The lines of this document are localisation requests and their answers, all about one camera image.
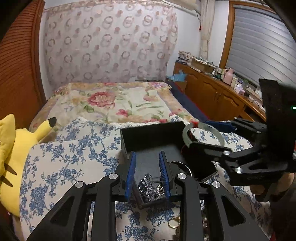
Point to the right hand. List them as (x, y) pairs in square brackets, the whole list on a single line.
[(276, 188)]

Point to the cardboard box on cabinet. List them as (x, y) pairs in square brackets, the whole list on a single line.
[(201, 65)]

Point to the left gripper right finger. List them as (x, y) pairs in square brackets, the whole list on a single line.
[(169, 171)]

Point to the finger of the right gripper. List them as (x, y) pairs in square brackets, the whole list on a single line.
[(244, 128), (209, 152)]

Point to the yellow Pikachu plush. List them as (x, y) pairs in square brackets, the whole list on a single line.
[(15, 146)]

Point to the grey window blind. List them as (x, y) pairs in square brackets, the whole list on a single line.
[(261, 46)]

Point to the silver chain jewelry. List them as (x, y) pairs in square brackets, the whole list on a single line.
[(150, 188)]

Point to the pink kettle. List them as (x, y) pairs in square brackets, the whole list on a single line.
[(228, 76)]

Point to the green jade bangle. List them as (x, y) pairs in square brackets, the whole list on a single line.
[(202, 132)]

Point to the black jewelry box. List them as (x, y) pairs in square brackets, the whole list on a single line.
[(148, 141)]

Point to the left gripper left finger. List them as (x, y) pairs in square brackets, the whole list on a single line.
[(126, 173)]

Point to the blue tissue box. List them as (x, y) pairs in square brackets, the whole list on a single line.
[(179, 77)]

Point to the blue floral white quilt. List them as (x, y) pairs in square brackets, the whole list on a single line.
[(69, 191)]

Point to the wooden sideboard cabinet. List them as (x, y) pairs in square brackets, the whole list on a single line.
[(215, 99)]

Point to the floral pink bed blanket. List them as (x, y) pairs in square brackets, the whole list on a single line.
[(136, 102)]

